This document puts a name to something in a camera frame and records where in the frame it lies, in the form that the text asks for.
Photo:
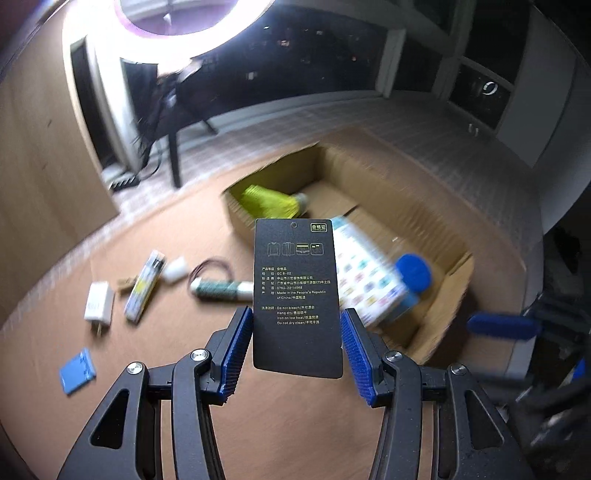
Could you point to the brown cardboard box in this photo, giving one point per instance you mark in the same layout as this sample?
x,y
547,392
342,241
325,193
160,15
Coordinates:
x,y
348,182

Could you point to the black paper tag card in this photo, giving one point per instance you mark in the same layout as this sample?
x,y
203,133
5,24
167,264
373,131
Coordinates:
x,y
295,302

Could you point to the white charger plug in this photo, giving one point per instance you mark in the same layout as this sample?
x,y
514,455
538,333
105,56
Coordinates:
x,y
99,306

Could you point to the blue plastic phone stand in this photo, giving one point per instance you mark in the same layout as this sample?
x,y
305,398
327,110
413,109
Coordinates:
x,y
77,372

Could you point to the light wood headboard panel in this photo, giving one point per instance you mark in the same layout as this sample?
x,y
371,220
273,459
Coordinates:
x,y
52,194

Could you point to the white eraser block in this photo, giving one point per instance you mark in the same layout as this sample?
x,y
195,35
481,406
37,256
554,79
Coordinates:
x,y
175,270

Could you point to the white patterned cream tube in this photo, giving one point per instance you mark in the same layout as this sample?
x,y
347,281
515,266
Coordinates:
x,y
143,286

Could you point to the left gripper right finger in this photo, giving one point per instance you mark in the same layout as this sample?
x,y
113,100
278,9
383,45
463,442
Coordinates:
x,y
471,439

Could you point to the white lotion bottle blue cap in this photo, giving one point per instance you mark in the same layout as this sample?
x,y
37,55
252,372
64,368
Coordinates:
x,y
416,278

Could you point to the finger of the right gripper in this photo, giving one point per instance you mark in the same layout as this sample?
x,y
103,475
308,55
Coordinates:
x,y
503,326

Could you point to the patterned tissue pack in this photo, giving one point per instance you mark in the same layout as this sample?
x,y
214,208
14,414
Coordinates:
x,y
367,281

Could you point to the yellow plastic shuttlecock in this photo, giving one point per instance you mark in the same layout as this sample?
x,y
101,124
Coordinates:
x,y
261,202

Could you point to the black floor power strip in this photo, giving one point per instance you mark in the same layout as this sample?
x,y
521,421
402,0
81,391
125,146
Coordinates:
x,y
124,183

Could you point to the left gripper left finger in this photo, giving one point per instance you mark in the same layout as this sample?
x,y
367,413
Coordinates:
x,y
121,440

